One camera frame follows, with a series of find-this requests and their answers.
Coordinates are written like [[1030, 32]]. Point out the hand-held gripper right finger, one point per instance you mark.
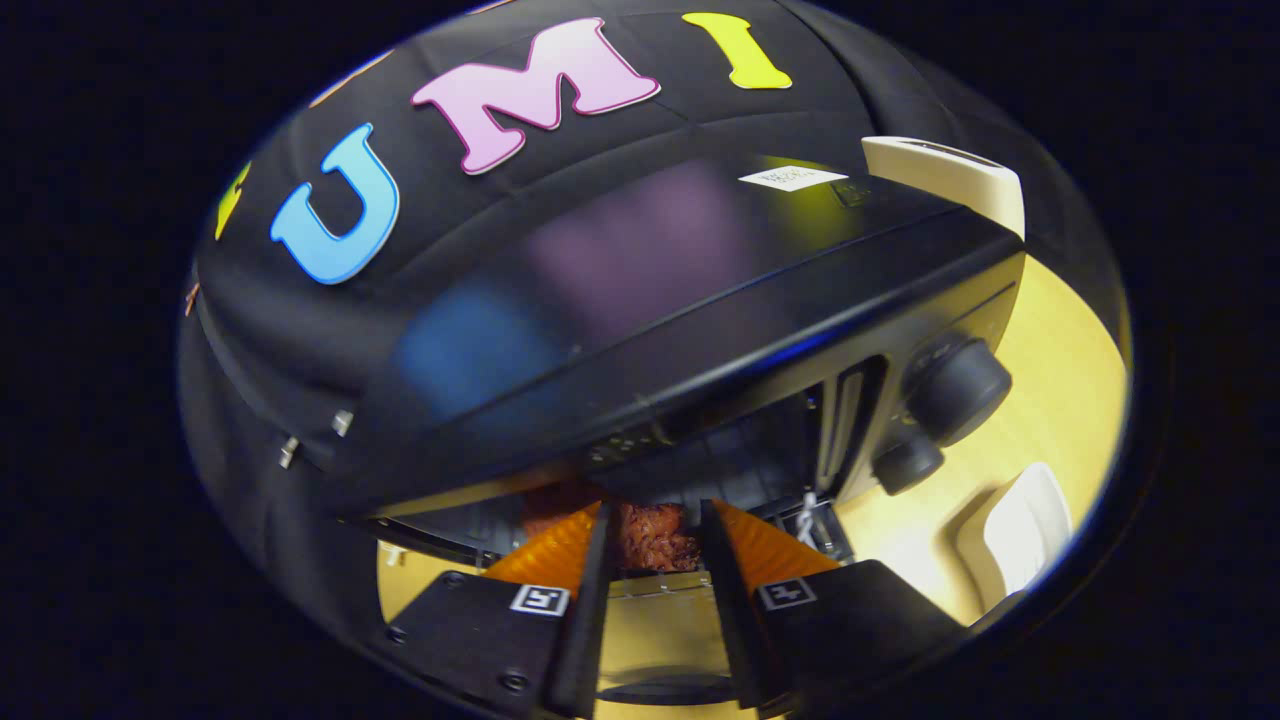
[[735, 620]]

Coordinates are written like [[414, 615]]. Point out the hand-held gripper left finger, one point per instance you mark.
[[585, 620]]

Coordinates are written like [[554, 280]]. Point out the red bacon slice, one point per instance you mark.
[[655, 535]]

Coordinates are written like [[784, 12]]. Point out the black toaster oven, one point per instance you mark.
[[650, 300]]

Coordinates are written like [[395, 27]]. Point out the white bread toaster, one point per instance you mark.
[[950, 175]]

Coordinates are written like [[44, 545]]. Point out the white rectangular plate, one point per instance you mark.
[[1030, 530]]

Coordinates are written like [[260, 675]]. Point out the silver cloth clip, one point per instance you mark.
[[288, 452]]

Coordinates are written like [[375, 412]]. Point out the copper cloth clip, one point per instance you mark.
[[190, 298]]

